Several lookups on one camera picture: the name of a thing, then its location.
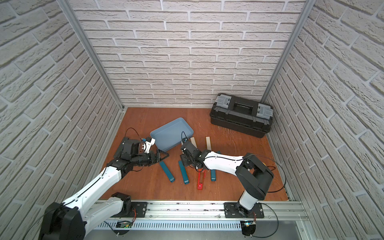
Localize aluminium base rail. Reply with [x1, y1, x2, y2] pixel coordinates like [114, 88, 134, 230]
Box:
[93, 200, 309, 232]

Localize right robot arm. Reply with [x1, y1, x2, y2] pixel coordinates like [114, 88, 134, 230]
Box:
[181, 141, 274, 213]

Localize red pliers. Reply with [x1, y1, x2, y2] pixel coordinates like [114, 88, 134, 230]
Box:
[197, 169, 206, 190]

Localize blue plastic storage tray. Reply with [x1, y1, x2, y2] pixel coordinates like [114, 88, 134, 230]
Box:
[150, 118, 194, 152]

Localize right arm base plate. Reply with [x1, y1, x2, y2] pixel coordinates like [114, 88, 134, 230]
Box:
[224, 202, 265, 219]

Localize teal pliers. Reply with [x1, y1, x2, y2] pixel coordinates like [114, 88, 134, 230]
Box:
[160, 162, 175, 183]
[179, 161, 190, 185]
[210, 170, 217, 182]

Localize teal pliers far left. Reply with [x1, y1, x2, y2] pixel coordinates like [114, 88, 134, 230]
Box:
[160, 162, 175, 183]

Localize black plastic toolbox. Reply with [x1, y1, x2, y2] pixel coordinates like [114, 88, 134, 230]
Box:
[210, 93, 273, 138]

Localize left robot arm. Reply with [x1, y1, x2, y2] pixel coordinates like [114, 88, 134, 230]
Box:
[39, 137, 169, 240]

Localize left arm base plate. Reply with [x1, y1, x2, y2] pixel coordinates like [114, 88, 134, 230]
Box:
[127, 202, 148, 218]

